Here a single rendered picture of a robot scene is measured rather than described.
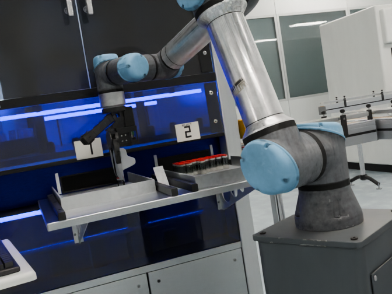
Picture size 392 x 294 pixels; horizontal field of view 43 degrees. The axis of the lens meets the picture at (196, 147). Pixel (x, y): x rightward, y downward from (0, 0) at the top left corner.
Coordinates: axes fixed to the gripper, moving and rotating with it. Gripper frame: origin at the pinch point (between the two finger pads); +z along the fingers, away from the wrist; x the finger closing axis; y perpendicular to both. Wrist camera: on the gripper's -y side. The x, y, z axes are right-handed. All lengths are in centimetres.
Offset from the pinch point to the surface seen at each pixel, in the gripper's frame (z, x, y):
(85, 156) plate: -6.6, 15.2, -6.4
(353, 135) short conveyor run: 5, 26, 105
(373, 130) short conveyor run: 5, 26, 115
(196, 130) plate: -8.5, 15.2, 32.1
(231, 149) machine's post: 0.0, 15.4, 44.4
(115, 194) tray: 3.9, -10.7, -3.5
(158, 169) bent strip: 0.2, -2.3, 11.9
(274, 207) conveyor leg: 28, 31, 66
